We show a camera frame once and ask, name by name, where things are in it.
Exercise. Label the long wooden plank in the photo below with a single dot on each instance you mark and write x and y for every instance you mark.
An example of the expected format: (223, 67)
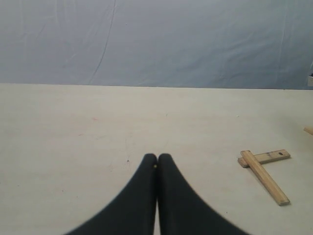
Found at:
(271, 186)

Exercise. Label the blue-grey backdrop cloth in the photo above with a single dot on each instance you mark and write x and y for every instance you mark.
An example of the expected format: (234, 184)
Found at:
(256, 44)

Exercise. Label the short wooden plank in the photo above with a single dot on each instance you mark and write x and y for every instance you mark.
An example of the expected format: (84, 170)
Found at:
(272, 156)

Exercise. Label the brown wooden stick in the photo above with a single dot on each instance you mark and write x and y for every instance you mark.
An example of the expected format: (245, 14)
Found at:
(308, 130)

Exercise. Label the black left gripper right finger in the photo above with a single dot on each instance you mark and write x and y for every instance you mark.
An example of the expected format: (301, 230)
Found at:
(181, 210)

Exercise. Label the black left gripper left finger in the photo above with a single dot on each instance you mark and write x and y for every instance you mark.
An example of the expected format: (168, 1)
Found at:
(132, 211)

